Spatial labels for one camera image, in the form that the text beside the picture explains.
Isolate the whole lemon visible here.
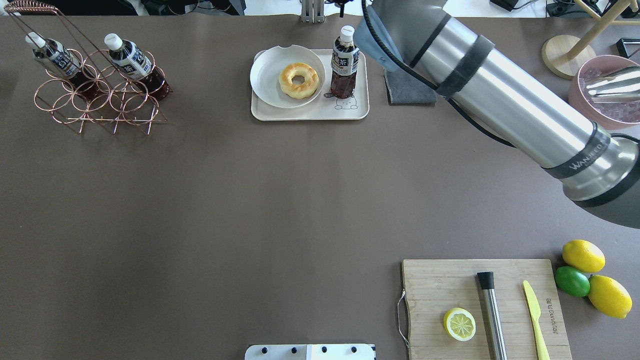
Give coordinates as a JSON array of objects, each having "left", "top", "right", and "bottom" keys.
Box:
[
  {"left": 587, "top": 275, "right": 633, "bottom": 319},
  {"left": 562, "top": 239, "right": 606, "bottom": 274}
]

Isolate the halved lemon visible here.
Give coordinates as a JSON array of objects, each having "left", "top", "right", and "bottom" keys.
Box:
[{"left": 443, "top": 307, "right": 477, "bottom": 342}]

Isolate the steel muddler black tip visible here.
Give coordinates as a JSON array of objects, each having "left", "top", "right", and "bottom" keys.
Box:
[{"left": 477, "top": 271, "right": 508, "bottom": 360}]

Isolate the upper whole lemon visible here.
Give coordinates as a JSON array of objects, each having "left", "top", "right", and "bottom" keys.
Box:
[{"left": 562, "top": 239, "right": 606, "bottom": 274}]

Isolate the glazed ring donut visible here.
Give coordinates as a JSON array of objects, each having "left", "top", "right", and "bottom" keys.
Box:
[{"left": 278, "top": 63, "right": 320, "bottom": 100}]

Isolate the cream rabbit serving tray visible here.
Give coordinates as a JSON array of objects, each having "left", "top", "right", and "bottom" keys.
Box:
[{"left": 250, "top": 48, "right": 370, "bottom": 121}]

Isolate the yellow plastic knife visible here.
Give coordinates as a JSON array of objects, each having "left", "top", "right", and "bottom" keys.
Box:
[{"left": 522, "top": 280, "right": 551, "bottom": 360}]

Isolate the white round plate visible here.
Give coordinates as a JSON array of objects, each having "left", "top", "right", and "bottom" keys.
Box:
[{"left": 250, "top": 45, "right": 326, "bottom": 109}]

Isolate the copper wire bottle rack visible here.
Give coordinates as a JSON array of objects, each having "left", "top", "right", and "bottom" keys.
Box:
[{"left": 3, "top": 0, "right": 172, "bottom": 135}]

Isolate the folded grey cloth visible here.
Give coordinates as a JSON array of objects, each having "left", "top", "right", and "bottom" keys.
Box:
[{"left": 384, "top": 70, "right": 437, "bottom": 106}]

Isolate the bamboo cutting board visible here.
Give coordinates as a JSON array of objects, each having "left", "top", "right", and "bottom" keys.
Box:
[{"left": 402, "top": 259, "right": 572, "bottom": 360}]

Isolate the aluminium frame post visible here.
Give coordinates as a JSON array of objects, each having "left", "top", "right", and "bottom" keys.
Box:
[{"left": 300, "top": 0, "right": 326, "bottom": 24}]

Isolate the green lime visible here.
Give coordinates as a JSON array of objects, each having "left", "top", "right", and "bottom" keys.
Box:
[{"left": 554, "top": 265, "right": 591, "bottom": 297}]

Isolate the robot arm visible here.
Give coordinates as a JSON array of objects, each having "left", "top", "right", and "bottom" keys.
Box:
[{"left": 361, "top": 0, "right": 640, "bottom": 229}]

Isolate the steel ice scoop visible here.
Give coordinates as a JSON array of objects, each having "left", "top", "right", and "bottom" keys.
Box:
[{"left": 585, "top": 66, "right": 640, "bottom": 103}]

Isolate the lower whole lemon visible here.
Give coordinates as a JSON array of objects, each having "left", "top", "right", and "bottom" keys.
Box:
[{"left": 587, "top": 275, "right": 633, "bottom": 319}]

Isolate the tea bottle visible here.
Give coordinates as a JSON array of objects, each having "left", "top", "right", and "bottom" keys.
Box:
[
  {"left": 103, "top": 33, "right": 170, "bottom": 101},
  {"left": 330, "top": 25, "right": 361, "bottom": 99},
  {"left": 25, "top": 32, "right": 102, "bottom": 101}
]

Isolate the pink ice bowl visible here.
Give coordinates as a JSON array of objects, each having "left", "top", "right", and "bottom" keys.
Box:
[{"left": 567, "top": 55, "right": 639, "bottom": 131}]

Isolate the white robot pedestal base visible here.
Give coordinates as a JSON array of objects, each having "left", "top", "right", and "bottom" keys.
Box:
[{"left": 244, "top": 342, "right": 377, "bottom": 360}]

